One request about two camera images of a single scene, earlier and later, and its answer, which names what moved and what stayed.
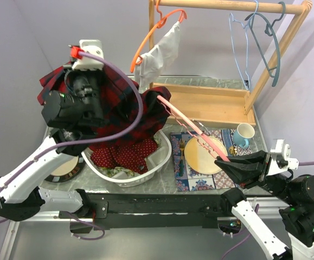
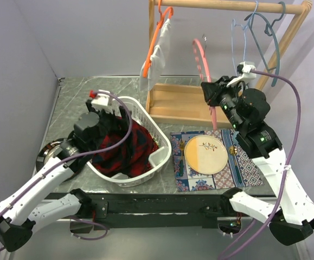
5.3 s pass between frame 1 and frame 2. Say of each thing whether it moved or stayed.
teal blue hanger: stayed
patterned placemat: stayed
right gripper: moved
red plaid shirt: moved
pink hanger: moved
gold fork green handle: stayed
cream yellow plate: stayed
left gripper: moved
